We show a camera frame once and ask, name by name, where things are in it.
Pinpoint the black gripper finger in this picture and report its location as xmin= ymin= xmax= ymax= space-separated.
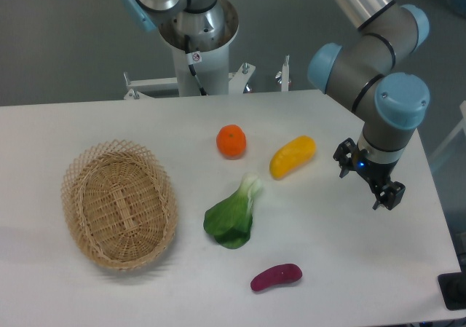
xmin=333 ymin=138 xmax=356 ymax=178
xmin=371 ymin=181 xmax=406 ymax=210

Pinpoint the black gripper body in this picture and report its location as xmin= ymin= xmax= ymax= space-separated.
xmin=352 ymin=137 xmax=404 ymax=192

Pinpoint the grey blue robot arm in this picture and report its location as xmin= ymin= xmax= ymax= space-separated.
xmin=121 ymin=0 xmax=430 ymax=209

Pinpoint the purple sweet potato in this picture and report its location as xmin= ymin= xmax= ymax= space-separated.
xmin=250 ymin=263 xmax=303 ymax=292

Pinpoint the yellow mango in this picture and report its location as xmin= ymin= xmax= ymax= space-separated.
xmin=269 ymin=135 xmax=317 ymax=179

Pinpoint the black device at table edge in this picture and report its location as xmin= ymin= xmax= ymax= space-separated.
xmin=438 ymin=272 xmax=465 ymax=311

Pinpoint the orange tangerine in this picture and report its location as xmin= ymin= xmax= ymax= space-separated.
xmin=216 ymin=125 xmax=247 ymax=159

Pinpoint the green bok choy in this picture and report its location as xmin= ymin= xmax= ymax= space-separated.
xmin=203 ymin=173 xmax=262 ymax=250

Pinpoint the woven wicker basket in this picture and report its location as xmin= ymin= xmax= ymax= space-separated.
xmin=61 ymin=140 xmax=178 ymax=270

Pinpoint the white frame at right edge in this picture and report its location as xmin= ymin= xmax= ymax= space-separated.
xmin=427 ymin=101 xmax=465 ymax=173

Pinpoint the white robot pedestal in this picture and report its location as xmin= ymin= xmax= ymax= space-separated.
xmin=159 ymin=0 xmax=239 ymax=97

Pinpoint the black cable on pedestal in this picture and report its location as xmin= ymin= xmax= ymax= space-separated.
xmin=183 ymin=35 xmax=208 ymax=97

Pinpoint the white metal base frame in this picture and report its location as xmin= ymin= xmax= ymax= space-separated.
xmin=123 ymin=55 xmax=291 ymax=100

